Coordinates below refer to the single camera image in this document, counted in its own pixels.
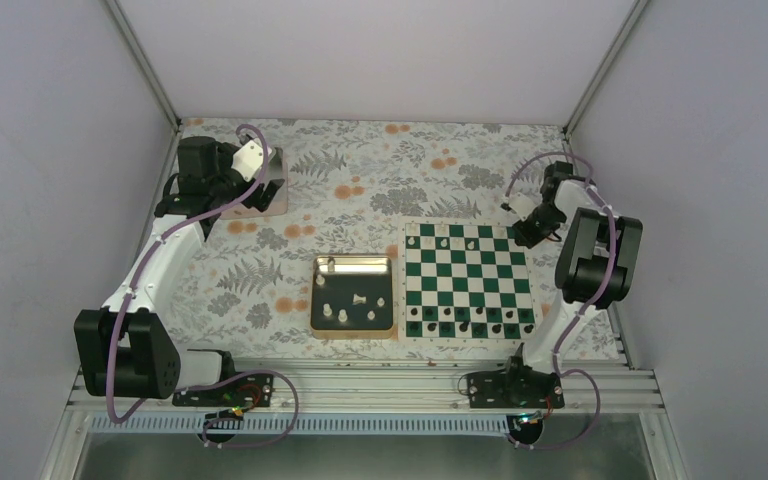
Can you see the metal tray with wooden rim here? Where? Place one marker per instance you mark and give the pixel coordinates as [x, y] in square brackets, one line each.
[371, 276]

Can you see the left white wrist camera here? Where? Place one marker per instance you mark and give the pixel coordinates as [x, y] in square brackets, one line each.
[249, 159]

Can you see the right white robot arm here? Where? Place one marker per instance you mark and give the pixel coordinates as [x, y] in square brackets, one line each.
[597, 261]

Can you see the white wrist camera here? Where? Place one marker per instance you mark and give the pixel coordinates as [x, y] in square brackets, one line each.
[249, 159]
[519, 204]

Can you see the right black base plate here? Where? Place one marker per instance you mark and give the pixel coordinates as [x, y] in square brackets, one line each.
[493, 390]

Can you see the empty silver metal tray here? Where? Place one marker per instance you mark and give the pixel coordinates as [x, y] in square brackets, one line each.
[274, 200]

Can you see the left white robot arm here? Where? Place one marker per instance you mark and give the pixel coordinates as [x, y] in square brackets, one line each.
[124, 348]

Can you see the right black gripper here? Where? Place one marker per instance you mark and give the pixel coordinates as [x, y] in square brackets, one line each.
[527, 238]

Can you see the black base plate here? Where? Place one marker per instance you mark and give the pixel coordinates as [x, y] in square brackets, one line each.
[247, 392]
[493, 390]

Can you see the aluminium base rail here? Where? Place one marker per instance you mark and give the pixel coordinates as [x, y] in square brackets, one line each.
[432, 390]

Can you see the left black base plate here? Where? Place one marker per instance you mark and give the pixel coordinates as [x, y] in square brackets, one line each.
[247, 392]

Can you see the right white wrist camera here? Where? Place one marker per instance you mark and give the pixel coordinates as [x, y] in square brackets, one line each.
[519, 204]

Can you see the green white chess board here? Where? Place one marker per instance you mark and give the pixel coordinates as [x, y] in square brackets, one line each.
[496, 275]

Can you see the floral paper table cover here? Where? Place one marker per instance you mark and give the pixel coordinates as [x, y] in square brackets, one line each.
[248, 289]

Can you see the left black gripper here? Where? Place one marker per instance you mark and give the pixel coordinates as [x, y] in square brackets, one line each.
[263, 201]

